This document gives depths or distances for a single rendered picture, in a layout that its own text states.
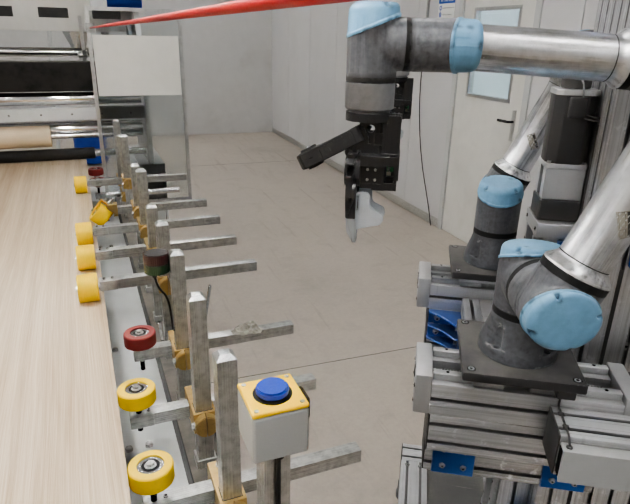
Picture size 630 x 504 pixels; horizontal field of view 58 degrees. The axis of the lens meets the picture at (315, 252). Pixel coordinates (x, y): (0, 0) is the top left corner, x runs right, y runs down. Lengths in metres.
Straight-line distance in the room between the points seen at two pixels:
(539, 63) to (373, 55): 0.30
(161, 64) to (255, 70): 6.66
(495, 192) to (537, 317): 0.65
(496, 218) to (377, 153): 0.74
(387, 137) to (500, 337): 0.49
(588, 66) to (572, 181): 0.35
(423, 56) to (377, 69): 0.07
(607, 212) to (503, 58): 0.29
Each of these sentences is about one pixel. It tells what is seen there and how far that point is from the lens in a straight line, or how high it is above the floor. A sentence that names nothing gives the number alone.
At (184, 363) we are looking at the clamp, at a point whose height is 0.84.
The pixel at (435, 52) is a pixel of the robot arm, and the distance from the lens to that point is 0.86.
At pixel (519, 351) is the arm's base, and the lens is 1.15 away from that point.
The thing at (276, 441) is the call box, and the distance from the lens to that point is 0.70.
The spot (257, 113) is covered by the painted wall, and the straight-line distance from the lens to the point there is 10.28.
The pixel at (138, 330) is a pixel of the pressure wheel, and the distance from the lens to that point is 1.53.
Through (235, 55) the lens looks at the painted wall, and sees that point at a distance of 10.12.
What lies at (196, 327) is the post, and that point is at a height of 1.06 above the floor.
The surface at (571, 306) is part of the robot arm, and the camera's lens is 0.97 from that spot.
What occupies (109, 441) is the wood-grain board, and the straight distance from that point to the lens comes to 1.19.
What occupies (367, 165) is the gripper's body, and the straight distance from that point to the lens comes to 0.88.
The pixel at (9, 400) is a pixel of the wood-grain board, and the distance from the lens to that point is 1.38.
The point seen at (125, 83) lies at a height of 1.34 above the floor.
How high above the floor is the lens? 1.62
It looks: 21 degrees down
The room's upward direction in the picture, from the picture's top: 1 degrees clockwise
